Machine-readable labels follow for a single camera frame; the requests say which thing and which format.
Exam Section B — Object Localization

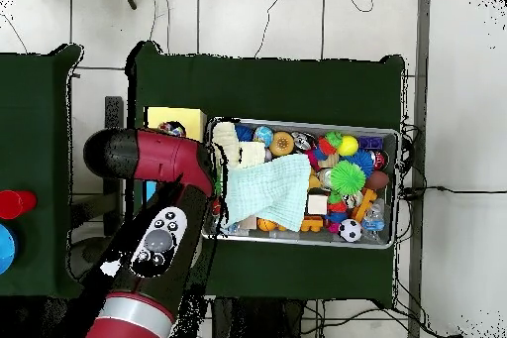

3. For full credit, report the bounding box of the red plastic cup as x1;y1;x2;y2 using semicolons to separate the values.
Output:
0;189;38;220

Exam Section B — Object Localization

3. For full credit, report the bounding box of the grey round stand base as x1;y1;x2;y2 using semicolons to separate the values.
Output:
68;235;112;280

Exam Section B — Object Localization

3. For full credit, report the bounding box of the burger squeeze toy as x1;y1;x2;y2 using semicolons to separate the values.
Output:
268;130;295;158

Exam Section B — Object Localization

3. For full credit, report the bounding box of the blue plastic cup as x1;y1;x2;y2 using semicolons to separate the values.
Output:
0;223;18;276

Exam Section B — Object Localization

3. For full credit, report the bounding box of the small orange basketball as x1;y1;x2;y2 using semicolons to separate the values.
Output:
256;217;278;233

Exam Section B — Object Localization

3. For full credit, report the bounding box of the orange bone toy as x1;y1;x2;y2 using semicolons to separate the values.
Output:
352;187;378;223

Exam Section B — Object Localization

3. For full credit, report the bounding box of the black upright panel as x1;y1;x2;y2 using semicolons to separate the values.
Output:
103;95;125;238

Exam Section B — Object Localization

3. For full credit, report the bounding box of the cream waffle cloth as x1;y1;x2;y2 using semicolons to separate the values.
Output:
211;120;267;169

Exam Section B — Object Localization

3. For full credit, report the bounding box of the blue spiky ball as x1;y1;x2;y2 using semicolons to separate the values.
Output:
344;149;375;178

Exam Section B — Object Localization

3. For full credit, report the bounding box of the wooden box with three holes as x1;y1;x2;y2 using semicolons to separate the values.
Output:
143;106;208;204

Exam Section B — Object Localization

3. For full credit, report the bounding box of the mint green waffle cloth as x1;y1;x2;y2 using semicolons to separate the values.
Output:
223;153;312;233

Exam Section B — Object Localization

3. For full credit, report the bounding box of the plain wooden block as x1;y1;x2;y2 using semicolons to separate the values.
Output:
306;193;329;215

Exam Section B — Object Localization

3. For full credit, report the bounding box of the dark green table cloth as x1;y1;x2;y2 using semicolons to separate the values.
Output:
0;43;92;300
124;40;407;309

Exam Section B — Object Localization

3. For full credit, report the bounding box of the globe print ball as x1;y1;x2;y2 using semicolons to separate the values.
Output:
253;125;275;148

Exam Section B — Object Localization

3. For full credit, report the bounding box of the black power cable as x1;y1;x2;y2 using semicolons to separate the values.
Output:
397;184;507;201

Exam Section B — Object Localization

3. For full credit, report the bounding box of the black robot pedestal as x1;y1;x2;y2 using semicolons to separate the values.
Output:
209;296;308;338

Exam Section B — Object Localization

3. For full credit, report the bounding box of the lime green spiky ball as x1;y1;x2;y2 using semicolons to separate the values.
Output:
329;160;366;196

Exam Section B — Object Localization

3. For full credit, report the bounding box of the yellow ball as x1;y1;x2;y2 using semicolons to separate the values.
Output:
337;134;359;158

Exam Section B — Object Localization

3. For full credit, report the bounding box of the small brown football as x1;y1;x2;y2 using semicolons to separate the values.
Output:
365;169;390;191

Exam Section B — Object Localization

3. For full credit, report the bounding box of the shallow clear mesh bin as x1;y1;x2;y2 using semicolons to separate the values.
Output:
199;116;401;251

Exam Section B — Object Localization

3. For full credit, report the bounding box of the small soccer ball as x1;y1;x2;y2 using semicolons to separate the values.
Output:
338;217;363;243

